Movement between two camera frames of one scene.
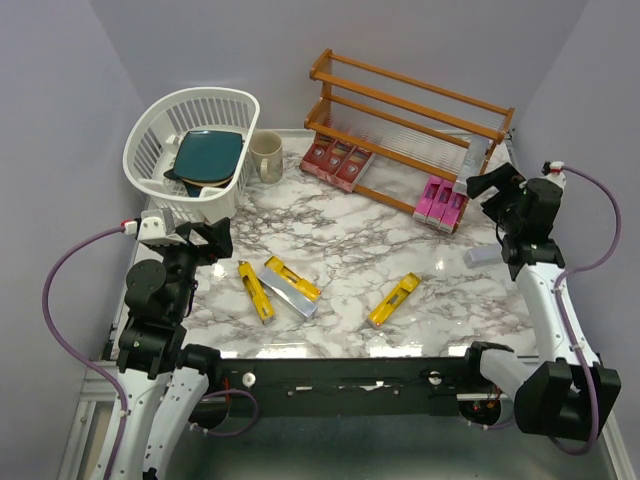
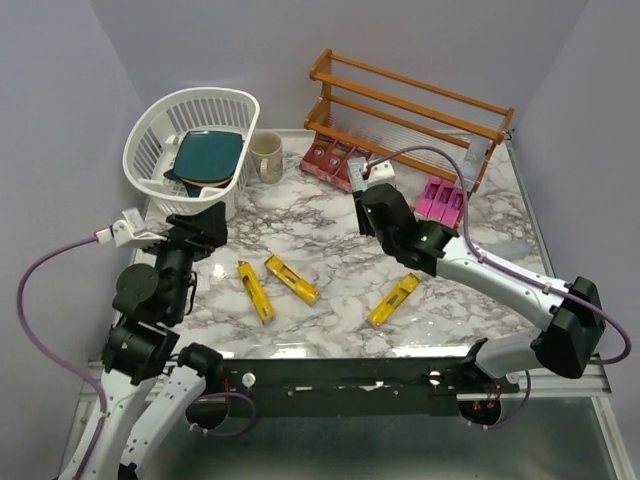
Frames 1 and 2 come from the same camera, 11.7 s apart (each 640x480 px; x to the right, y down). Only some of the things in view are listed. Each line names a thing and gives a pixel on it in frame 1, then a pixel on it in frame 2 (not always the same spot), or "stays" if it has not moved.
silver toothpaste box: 477,152 stays
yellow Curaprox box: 394,298 stays
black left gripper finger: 218,237 → 211,224
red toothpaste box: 318,155 stays
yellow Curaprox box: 258,292 stays
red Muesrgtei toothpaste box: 353,168 → 336,169
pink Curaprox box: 454,212 stays
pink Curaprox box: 427,198 stays
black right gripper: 508,176 → 362,216
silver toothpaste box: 290,294 → 356,167
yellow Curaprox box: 306,286 stays
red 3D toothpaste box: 339,153 stays
